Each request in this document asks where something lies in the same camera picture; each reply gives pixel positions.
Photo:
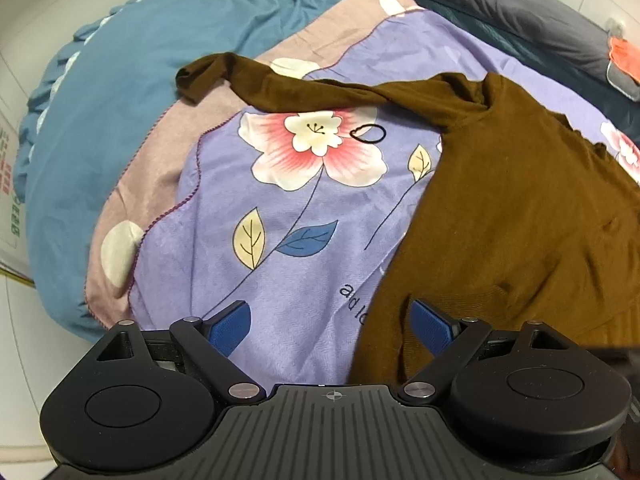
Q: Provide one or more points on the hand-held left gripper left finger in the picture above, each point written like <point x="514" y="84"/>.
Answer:
<point x="231" y="326"/>

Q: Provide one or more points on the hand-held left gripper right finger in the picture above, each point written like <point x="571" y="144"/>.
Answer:
<point x="431" y="325"/>

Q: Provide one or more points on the brown long-sleeved shirt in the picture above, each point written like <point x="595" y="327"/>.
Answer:
<point x="500" y="230"/>

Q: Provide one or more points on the purple floral bed sheet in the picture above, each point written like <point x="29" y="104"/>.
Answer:
<point x="280" y="220"/>

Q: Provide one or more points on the printed paper on floor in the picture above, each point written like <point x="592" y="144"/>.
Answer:
<point x="10" y="195"/>

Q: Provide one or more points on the teal quilt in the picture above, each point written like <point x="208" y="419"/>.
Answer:
<point x="115" y="90"/>

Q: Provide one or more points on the dark grey pillow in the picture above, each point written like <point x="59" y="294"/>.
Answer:
<point x="515" y="15"/>

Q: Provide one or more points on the orange cloth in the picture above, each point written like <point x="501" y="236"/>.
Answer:
<point x="625" y="55"/>

